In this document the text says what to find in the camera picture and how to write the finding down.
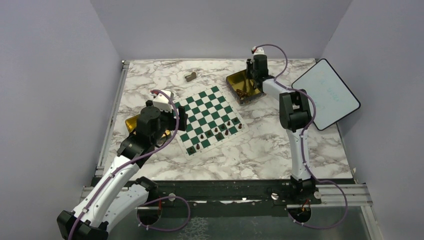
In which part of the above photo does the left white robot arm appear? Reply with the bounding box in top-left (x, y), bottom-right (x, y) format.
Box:
top-left (57, 105), bottom-right (188, 240)

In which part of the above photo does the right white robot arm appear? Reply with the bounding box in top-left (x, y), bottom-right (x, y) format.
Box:
top-left (246, 53), bottom-right (316, 204)

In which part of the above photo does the gold tin with white pieces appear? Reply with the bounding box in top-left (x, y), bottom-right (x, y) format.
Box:
top-left (124, 114), bottom-right (171, 139)

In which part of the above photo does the gold tin with dark pieces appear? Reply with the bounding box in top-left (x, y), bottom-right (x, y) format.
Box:
top-left (225, 70), bottom-right (265, 106)

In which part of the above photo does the green white chess board mat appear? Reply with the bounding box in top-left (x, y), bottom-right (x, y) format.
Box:
top-left (175, 86), bottom-right (249, 159)

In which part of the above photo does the small grey tan clip device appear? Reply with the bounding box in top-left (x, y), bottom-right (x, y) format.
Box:
top-left (184, 72), bottom-right (197, 82)

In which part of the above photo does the small whiteboard tablet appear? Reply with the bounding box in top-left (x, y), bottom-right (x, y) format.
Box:
top-left (291, 58), bottom-right (361, 131)

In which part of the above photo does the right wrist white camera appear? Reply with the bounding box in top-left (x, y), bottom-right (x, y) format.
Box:
top-left (251, 47), bottom-right (266, 56)

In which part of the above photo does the wrist white camera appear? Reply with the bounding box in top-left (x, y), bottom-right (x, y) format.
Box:
top-left (150, 90), bottom-right (173, 113)
top-left (251, 47), bottom-right (266, 56)

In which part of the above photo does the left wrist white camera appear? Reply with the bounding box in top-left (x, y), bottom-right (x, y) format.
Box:
top-left (150, 90), bottom-right (173, 113)

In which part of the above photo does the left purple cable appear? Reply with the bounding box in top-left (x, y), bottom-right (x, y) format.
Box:
top-left (67, 89), bottom-right (192, 240)

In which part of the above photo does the black metal base frame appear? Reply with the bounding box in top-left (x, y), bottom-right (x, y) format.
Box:
top-left (82, 178), bottom-right (374, 220)

